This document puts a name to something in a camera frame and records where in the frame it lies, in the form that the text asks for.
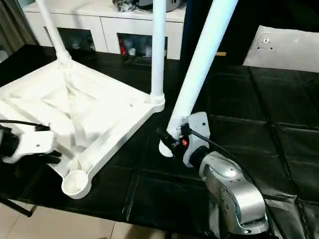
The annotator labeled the white plastic table top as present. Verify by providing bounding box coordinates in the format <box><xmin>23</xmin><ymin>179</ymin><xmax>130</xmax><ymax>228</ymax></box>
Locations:
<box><xmin>0</xmin><ymin>59</ymin><xmax>166</xmax><ymax>200</ymax></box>

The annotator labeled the white plastic table leg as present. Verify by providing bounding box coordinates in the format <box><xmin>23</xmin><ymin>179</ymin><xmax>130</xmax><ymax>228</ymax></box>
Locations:
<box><xmin>149</xmin><ymin>0</ymin><xmax>168</xmax><ymax>105</ymax></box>
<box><xmin>35</xmin><ymin>0</ymin><xmax>73</xmax><ymax>68</ymax></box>
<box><xmin>159</xmin><ymin>0</ymin><xmax>240</xmax><ymax>158</ymax></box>

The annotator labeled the black metal stand leg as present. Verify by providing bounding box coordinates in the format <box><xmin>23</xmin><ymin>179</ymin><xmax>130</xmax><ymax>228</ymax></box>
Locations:
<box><xmin>0</xmin><ymin>197</ymin><xmax>35</xmax><ymax>218</ymax></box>

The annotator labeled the black quilted mat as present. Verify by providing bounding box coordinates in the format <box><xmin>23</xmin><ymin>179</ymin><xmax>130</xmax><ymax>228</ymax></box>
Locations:
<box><xmin>0</xmin><ymin>44</ymin><xmax>319</xmax><ymax>239</ymax></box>

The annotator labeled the white sideboard with glass doors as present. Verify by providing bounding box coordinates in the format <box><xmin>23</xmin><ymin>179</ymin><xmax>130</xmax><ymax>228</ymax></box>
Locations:
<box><xmin>23</xmin><ymin>0</ymin><xmax>187</xmax><ymax>61</ymax></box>

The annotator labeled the round grey dish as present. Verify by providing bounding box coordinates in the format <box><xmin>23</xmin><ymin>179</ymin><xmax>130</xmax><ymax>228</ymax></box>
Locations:
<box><xmin>137</xmin><ymin>0</ymin><xmax>187</xmax><ymax>13</ymax></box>

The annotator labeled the grey brown curtain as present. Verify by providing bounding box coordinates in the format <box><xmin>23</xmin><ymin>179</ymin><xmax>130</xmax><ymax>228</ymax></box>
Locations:
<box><xmin>0</xmin><ymin>0</ymin><xmax>38</xmax><ymax>63</ymax></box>

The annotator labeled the pale panel with holes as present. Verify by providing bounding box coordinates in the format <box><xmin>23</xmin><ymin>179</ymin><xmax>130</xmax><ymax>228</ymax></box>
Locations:
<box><xmin>242</xmin><ymin>24</ymin><xmax>319</xmax><ymax>73</ymax></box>

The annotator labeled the black cabinet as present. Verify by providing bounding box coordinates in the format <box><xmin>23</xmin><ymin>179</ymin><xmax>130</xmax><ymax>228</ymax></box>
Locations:
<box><xmin>180</xmin><ymin>0</ymin><xmax>319</xmax><ymax>67</ymax></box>

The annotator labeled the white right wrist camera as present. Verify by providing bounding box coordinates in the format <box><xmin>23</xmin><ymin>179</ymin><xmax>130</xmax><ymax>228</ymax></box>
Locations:
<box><xmin>181</xmin><ymin>111</ymin><xmax>213</xmax><ymax>168</ymax></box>

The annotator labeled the black left camera cable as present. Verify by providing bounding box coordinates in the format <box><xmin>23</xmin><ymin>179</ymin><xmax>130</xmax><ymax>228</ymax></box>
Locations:
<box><xmin>0</xmin><ymin>119</ymin><xmax>51</xmax><ymax>132</ymax></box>

